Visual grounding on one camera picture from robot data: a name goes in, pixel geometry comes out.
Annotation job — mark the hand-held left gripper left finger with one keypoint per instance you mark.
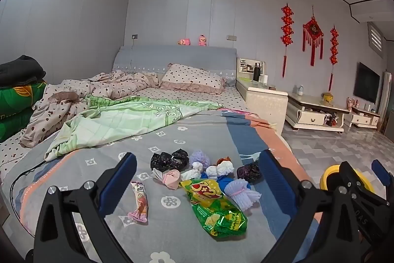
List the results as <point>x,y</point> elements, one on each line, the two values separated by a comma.
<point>121,179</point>

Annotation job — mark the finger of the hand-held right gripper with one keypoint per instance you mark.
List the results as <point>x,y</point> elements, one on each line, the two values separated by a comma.
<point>381,174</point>
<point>358,186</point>

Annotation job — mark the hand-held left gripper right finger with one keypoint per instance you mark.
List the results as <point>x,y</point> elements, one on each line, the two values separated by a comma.
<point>274,179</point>

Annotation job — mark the purple tinted black plastic bag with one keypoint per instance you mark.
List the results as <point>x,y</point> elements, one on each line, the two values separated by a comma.
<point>251,172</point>

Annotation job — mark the pink snack wrapper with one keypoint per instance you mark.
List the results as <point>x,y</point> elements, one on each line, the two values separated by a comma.
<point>140,202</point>

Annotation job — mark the yellow trash bin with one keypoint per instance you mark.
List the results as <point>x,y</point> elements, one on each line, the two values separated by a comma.
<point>327,177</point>

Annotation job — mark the white foam net pink band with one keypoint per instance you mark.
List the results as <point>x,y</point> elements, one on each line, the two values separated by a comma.
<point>241,192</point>

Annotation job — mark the pink white cloth bundle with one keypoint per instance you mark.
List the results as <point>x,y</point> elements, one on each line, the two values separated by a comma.
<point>168,179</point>

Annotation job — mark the blue wrapper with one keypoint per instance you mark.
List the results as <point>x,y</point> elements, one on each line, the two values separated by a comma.
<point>224,183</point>

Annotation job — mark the green snack bag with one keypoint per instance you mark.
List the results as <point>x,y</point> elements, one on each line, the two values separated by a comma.
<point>215,213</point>

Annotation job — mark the small white foam net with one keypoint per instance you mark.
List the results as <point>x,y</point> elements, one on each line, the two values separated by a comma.
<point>196,172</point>

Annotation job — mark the purple foam net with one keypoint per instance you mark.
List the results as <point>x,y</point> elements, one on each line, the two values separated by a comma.
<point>199,159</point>

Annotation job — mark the small cream cabinet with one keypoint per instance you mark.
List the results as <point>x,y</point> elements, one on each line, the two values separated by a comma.
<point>363,119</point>

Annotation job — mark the green patterned quilt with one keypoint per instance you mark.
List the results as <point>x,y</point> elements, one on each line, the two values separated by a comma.
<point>123,118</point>

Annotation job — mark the cream television cabinet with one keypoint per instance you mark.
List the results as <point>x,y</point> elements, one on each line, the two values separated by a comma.
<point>307,118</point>

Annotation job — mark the white standing air conditioner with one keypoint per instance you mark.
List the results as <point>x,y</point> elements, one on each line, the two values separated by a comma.
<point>386,102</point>

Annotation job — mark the cream bedside cabinet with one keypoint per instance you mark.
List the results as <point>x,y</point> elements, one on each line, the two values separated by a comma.
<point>266,106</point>

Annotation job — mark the pink figurines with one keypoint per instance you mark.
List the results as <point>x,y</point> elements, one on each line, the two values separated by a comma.
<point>352,104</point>

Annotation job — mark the grey flower printed blanket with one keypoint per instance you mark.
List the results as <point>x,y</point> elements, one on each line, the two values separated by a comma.
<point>190,139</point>

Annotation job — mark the yellow toy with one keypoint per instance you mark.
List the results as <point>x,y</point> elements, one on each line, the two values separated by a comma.
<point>327,98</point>

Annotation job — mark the clear plastic bottle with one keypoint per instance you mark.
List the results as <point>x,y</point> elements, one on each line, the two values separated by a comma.
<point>300,90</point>

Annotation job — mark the pink polka dot quilt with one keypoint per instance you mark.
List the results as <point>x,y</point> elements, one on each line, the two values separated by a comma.
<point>92,87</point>

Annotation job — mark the black thermos bottle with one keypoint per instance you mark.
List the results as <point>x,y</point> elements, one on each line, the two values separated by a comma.
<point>256,73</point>

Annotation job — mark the polka dot pillow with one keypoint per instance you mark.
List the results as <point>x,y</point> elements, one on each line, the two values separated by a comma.
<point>192,78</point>

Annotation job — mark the green folded blanket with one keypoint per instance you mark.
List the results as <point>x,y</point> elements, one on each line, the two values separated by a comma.
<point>18,102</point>

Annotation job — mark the grey bed headboard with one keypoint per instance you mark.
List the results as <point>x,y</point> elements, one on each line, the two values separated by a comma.
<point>172,57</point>

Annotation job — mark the dark folded cloth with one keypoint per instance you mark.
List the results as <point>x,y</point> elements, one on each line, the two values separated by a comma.
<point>21,69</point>

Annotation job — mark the red diamond knot ornament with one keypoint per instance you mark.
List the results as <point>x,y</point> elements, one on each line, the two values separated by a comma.
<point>313,30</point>

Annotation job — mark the wall television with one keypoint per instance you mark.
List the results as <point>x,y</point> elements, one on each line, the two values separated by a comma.
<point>366,84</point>

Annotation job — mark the wall switch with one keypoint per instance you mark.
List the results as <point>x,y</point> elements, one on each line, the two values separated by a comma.
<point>231,37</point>

